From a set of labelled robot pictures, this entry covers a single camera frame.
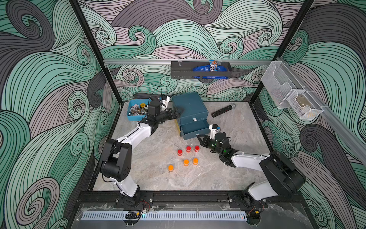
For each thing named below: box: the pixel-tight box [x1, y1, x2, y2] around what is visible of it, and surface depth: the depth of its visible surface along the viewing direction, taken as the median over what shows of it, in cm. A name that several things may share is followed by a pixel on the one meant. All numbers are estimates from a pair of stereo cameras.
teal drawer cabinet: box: [172, 92, 211, 141], surface depth 88 cm
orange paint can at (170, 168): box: [168, 164, 174, 172], surface depth 85 cm
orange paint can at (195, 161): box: [192, 157, 199, 166], surface depth 87 cm
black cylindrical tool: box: [211, 104, 237, 118], surface depth 115 cm
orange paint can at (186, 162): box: [183, 158, 190, 167], surface depth 87 cm
